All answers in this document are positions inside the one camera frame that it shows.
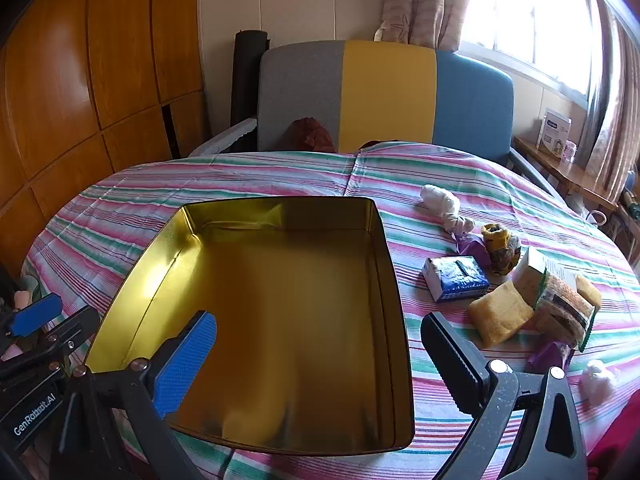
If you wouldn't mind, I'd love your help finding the yellow sock ball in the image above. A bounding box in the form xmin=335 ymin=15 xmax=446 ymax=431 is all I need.
xmin=481 ymin=223 xmax=523 ymax=276

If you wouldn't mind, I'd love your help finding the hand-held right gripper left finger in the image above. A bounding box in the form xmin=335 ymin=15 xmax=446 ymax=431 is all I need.
xmin=50 ymin=310 xmax=218 ymax=480

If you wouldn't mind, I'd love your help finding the red patterned blanket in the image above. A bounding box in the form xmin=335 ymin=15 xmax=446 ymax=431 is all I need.
xmin=585 ymin=405 xmax=640 ymax=480

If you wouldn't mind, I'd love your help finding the maroon and gold tin box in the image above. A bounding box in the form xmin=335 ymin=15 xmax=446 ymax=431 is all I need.
xmin=82 ymin=196 xmax=416 ymax=457

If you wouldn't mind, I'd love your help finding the striped tablecloth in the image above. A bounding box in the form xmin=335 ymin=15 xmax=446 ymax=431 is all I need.
xmin=22 ymin=141 xmax=640 ymax=480

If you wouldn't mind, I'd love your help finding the purple snack packet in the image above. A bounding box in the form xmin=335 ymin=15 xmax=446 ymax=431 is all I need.
xmin=455 ymin=234 xmax=493 ymax=271
xmin=525 ymin=340 xmax=576 ymax=373

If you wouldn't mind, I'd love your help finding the grey yellow blue sofa chair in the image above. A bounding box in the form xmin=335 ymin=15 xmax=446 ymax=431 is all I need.
xmin=187 ymin=40 xmax=566 ymax=206

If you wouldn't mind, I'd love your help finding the wooden side desk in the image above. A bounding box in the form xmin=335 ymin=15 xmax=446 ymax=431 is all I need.
xmin=514 ymin=135 xmax=621 ymax=211

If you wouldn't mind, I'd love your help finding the blue tissue packet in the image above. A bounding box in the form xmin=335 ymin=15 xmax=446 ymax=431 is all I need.
xmin=421 ymin=255 xmax=491 ymax=303

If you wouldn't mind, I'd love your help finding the green edged snack packet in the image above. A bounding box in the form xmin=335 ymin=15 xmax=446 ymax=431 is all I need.
xmin=535 ymin=275 xmax=596 ymax=351

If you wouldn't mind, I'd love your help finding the white knotted plastic bag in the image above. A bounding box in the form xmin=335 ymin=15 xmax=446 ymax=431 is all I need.
xmin=419 ymin=184 xmax=478 ymax=236

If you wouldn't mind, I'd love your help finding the small white plastic wad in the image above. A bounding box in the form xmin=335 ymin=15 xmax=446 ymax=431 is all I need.
xmin=580 ymin=359 xmax=621 ymax=401

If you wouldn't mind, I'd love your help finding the pink beige curtain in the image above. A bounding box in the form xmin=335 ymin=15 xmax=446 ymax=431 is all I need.
xmin=582 ymin=0 xmax=640 ymax=201

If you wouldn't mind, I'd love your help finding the beige patterned curtain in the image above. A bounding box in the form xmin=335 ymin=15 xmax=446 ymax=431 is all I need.
xmin=375 ymin=0 xmax=473 ymax=51

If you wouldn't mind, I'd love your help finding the black rolled mat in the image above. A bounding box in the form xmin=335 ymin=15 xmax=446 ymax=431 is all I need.
xmin=230 ymin=30 xmax=271 ymax=128

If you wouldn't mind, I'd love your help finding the wooden wardrobe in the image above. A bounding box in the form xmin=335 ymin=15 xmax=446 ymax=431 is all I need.
xmin=0 ymin=0 xmax=211 ymax=281

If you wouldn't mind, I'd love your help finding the cream cardboard box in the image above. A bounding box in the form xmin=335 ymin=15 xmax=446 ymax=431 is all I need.
xmin=512 ymin=246 xmax=581 ymax=306

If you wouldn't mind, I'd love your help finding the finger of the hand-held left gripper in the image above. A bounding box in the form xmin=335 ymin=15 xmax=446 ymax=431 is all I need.
xmin=0 ymin=305 xmax=102 ymax=386
xmin=0 ymin=292 xmax=63 ymax=341

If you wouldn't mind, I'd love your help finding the white cardboard box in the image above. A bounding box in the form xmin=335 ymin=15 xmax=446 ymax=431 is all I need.
xmin=536 ymin=108 xmax=572 ymax=156

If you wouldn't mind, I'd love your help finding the brown cushion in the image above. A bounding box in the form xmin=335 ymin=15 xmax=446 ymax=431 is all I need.
xmin=286 ymin=117 xmax=337 ymax=153

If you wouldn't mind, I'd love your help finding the window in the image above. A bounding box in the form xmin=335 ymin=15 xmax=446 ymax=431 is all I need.
xmin=460 ymin=0 xmax=601 ymax=96

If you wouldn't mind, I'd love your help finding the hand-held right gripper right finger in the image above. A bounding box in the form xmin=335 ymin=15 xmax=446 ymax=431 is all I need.
xmin=420 ymin=311 xmax=588 ymax=480

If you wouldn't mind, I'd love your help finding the yellow sponge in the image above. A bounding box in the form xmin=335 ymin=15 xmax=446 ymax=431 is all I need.
xmin=467 ymin=280 xmax=535 ymax=348
xmin=575 ymin=274 xmax=603 ymax=311

